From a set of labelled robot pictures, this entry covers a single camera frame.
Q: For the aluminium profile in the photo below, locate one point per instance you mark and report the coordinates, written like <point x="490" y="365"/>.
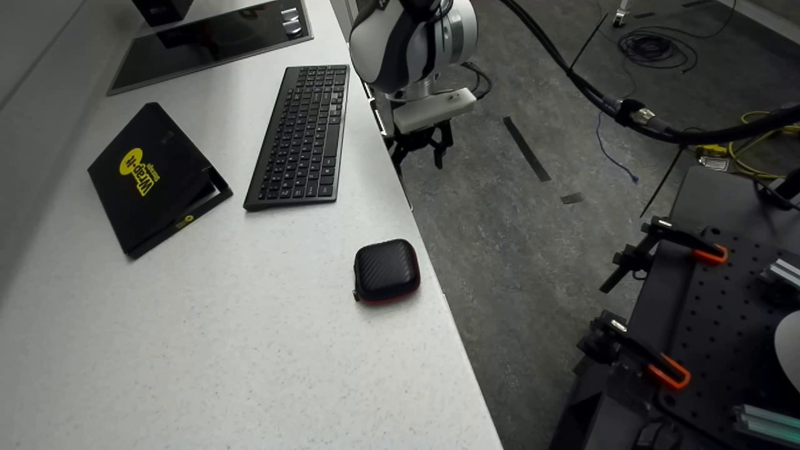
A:
<point x="782" y="272"/>

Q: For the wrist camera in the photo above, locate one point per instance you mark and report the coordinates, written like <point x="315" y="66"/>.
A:
<point x="431" y="109"/>

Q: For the caster wheel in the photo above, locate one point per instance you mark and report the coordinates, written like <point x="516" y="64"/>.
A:
<point x="619" y="17"/>

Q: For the small black tape piece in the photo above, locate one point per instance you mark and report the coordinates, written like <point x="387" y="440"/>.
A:
<point x="572" y="198"/>

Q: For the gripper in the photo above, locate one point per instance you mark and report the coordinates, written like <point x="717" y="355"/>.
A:
<point x="425" y="135"/>

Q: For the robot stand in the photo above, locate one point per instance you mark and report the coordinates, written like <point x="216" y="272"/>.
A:
<point x="706" y="325"/>

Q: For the black clamp with orange tip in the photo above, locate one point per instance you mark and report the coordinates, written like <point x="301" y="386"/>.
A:
<point x="631" y="350"/>
<point x="678" y="239"/>

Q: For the white drawer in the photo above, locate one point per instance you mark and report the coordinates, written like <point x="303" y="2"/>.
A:
<point x="381" y="125"/>

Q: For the black case with red zip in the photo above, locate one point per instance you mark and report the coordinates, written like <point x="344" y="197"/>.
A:
<point x="386" y="270"/>

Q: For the black glass cooktop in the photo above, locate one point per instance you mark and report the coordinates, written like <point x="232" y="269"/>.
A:
<point x="206" y="44"/>

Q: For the pale green bars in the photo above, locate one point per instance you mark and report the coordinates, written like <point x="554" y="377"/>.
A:
<point x="769" y="425"/>

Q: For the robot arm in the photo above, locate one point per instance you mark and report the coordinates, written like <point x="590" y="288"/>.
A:
<point x="400" y="44"/>

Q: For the black keyboard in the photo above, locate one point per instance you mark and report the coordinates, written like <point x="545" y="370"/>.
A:
<point x="303" y="134"/>

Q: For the black box with yellow print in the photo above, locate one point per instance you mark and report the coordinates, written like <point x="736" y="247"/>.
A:
<point x="147" y="178"/>

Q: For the long black tape strip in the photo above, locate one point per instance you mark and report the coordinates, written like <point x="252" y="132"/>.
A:
<point x="527" y="149"/>

